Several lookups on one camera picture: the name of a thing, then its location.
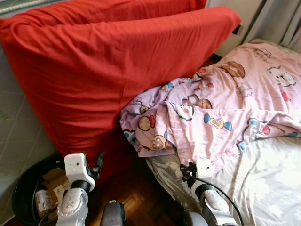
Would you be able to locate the wide grey curtain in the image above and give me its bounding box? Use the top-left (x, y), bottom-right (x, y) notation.
top-left (249, 0), bottom-right (301, 52)

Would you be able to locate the grey robot right leg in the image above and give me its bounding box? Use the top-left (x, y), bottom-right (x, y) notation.
top-left (182, 211), bottom-right (203, 226)

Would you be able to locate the brown cardboard piece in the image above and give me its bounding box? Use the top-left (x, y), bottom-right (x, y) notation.
top-left (42, 167), bottom-right (69, 198)

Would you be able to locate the black round bin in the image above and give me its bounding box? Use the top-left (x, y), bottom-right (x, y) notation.
top-left (12, 155), bottom-right (71, 226)

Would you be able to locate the red covered mattress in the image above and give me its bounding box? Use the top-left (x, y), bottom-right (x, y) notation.
top-left (0, 0), bottom-right (242, 177)

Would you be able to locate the white crumpled paper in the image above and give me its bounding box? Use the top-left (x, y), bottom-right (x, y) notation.
top-left (51, 185), bottom-right (67, 204)

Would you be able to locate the bed with beige floral sheet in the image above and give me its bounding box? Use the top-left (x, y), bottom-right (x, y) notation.
top-left (146, 137), bottom-right (301, 226)

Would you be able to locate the pink cartoon print blanket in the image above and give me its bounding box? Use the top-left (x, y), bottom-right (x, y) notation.
top-left (120, 41), bottom-right (301, 170)

